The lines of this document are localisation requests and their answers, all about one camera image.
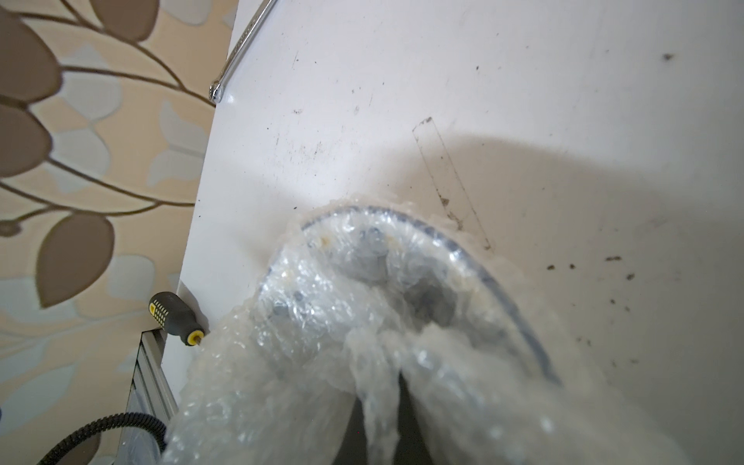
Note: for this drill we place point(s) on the silver wrench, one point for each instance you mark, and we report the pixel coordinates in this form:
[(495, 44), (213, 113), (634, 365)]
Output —
[(219, 85)]

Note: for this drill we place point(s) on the black handled screwdriver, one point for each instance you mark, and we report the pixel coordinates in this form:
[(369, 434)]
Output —
[(176, 318)]

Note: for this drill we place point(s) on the clear bubble wrap sheet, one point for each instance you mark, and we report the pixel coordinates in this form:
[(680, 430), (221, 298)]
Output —
[(402, 397)]

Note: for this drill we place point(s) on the aluminium frame rail front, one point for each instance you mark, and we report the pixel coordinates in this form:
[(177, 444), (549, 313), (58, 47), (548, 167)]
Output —
[(150, 394)]

